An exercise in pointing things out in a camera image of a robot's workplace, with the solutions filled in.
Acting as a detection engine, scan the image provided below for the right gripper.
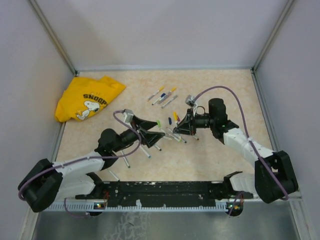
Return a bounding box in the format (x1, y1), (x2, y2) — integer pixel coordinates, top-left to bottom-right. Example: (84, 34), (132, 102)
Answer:
(173, 107), (216, 136)

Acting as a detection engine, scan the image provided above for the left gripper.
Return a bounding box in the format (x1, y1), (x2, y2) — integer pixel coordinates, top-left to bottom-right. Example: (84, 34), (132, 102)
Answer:
(112, 115), (165, 153)

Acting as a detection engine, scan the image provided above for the yellow pen cap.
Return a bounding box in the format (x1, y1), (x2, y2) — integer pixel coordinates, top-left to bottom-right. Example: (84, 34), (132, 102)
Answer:
(173, 112), (178, 121)

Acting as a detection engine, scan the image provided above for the light green pen cap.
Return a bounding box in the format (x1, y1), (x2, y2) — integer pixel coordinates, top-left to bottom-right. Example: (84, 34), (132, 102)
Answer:
(156, 120), (161, 128)

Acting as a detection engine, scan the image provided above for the black capped pen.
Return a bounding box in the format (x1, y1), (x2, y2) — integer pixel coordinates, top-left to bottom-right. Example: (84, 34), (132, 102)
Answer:
(108, 169), (120, 182)

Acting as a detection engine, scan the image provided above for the magenta capped pen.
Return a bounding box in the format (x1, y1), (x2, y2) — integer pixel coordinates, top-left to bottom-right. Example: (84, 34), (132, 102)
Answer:
(166, 127), (187, 144)

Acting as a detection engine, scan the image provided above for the dark blue capped pen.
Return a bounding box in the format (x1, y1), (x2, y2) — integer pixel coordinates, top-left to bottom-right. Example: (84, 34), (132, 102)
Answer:
(160, 128), (181, 142)

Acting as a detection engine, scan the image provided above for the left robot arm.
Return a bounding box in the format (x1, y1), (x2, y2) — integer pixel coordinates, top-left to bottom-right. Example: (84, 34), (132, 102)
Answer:
(17, 110), (166, 213)

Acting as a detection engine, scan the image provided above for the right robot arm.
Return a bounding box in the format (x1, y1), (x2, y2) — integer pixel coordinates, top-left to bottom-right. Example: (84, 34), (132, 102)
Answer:
(173, 95), (299, 204)

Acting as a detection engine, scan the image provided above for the grey capped pen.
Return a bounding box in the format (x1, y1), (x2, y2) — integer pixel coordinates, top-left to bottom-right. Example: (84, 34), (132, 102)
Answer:
(161, 95), (178, 109)

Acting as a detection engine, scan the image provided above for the navy capped pen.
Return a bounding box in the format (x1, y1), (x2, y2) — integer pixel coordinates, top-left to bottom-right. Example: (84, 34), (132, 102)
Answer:
(152, 93), (166, 106)

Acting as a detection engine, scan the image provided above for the yellow Snoopy t-shirt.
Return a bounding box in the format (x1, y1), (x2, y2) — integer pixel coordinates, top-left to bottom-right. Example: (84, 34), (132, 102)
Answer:
(54, 75), (126, 123)

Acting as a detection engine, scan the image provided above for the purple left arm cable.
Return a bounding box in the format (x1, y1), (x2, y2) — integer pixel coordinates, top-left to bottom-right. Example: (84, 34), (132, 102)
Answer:
(17, 109), (142, 218)

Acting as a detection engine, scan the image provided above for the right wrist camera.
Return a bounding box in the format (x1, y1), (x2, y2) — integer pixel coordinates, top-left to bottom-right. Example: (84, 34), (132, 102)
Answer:
(185, 94), (198, 108)

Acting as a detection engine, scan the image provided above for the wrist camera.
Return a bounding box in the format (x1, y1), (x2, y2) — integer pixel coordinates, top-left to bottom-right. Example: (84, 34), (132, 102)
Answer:
(185, 94), (198, 108)
(122, 109), (134, 124)

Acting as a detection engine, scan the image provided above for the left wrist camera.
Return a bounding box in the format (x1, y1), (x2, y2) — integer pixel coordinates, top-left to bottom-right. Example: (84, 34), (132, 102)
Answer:
(122, 109), (134, 124)

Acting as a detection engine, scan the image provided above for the aluminium frame rail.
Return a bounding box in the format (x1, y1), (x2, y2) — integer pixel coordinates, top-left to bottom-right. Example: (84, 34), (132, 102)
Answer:
(49, 181), (303, 201)

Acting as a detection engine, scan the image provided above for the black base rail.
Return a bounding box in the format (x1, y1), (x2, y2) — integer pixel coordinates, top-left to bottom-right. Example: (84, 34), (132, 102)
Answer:
(75, 181), (240, 208)

